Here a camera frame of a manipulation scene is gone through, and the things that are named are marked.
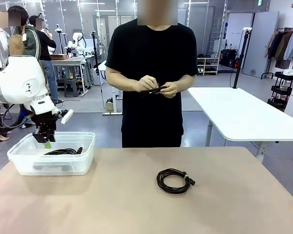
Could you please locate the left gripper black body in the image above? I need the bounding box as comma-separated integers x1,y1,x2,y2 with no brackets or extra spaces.
35,114,57,135

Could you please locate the black robot arm hose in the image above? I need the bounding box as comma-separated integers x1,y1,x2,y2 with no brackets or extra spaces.
0,103,37,129

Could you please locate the person's right hand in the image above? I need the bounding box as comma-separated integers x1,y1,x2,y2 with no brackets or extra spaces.
138,76,159,93

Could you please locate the bystander in grey top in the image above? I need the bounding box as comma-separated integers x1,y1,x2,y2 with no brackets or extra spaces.
0,11,12,71

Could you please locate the black trolley cart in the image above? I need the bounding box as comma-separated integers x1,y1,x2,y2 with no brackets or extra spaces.
267,70,293,110

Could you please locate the person's left forearm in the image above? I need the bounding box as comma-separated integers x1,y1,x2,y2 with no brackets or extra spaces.
175,74,197,95

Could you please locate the black tripod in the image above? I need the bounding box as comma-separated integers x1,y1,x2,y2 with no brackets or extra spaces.
91,30,101,72

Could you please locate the black stool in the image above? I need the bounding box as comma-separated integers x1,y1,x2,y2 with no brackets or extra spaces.
63,78,80,98

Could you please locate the white table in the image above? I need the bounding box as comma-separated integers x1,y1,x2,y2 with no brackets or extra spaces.
187,87,293,156

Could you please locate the white standing desk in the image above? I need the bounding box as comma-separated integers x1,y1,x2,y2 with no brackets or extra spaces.
97,60,123,116

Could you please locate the grey door panel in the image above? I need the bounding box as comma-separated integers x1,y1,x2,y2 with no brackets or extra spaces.
243,11,279,78

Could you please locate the bystander in black shirt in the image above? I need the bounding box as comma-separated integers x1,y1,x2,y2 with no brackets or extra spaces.
29,15,64,104

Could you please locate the white shoe rack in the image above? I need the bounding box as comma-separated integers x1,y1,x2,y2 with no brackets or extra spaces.
197,57,220,76

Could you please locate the clothes rack with coats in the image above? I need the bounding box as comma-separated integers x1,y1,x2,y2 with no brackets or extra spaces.
261,27,293,80

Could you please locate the person's right forearm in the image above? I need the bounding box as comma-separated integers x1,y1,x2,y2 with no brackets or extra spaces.
105,67,141,93

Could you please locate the black backpack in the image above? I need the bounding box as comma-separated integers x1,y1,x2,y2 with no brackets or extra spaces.
219,48,240,69

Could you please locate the black camera stand pole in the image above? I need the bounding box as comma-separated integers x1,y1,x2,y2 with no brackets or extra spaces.
233,27,252,89

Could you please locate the person's left hand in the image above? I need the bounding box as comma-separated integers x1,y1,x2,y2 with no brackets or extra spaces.
158,82,178,99

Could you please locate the grey background workbench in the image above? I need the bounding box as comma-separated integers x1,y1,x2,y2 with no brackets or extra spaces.
50,57,93,96

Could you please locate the person in black t-shirt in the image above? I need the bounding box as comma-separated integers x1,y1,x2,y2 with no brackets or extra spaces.
104,0,198,149

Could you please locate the bystander in green jacket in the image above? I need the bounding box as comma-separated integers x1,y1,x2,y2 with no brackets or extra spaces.
6,5,42,61

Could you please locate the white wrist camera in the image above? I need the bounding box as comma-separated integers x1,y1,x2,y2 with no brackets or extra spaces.
56,109,74,125

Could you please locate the black power cable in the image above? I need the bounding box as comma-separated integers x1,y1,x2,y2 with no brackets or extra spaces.
42,146,84,156

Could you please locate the thin black cable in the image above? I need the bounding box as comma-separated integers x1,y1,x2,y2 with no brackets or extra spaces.
139,85,168,95

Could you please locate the clear plastic storage bin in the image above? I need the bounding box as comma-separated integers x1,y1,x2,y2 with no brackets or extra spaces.
7,131,96,176

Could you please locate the black braided USB cable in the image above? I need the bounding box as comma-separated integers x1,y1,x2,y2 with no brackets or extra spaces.
156,168,196,195

